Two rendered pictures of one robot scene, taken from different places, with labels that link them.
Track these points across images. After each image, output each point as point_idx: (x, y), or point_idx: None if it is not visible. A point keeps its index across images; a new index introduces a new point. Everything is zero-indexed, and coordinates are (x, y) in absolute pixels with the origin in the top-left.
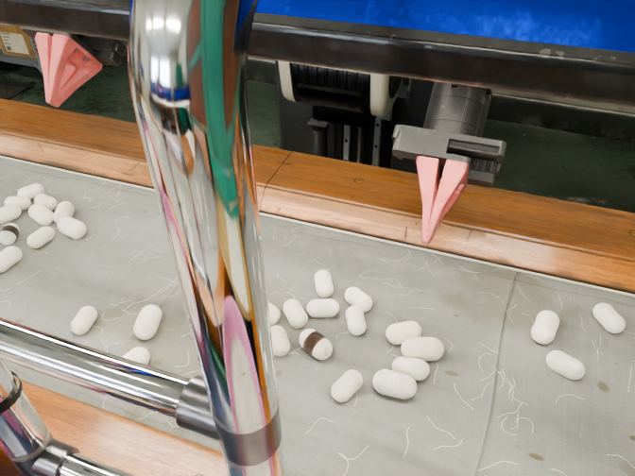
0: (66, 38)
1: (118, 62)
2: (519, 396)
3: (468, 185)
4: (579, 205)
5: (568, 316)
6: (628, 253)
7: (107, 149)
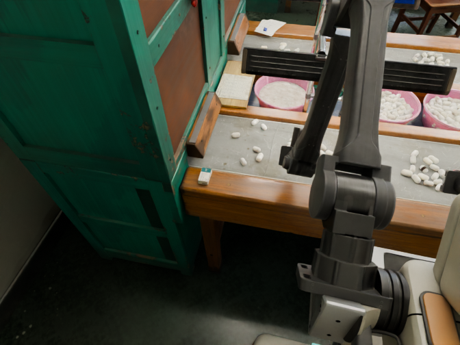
0: (454, 170)
1: (439, 189)
2: (266, 144)
3: (280, 201)
4: (242, 195)
5: (252, 164)
6: (233, 176)
7: (432, 207)
